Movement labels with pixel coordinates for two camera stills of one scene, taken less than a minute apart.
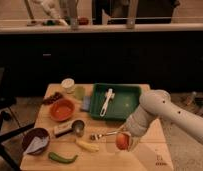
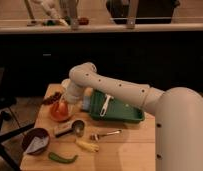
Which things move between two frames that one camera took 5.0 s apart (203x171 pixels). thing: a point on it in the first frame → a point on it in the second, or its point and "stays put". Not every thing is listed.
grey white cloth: [36, 145] stays put
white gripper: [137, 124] → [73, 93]
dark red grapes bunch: [52, 98] stays put
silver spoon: [97, 137] stays put
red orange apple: [121, 141] → [61, 108]
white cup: [68, 84] stays put
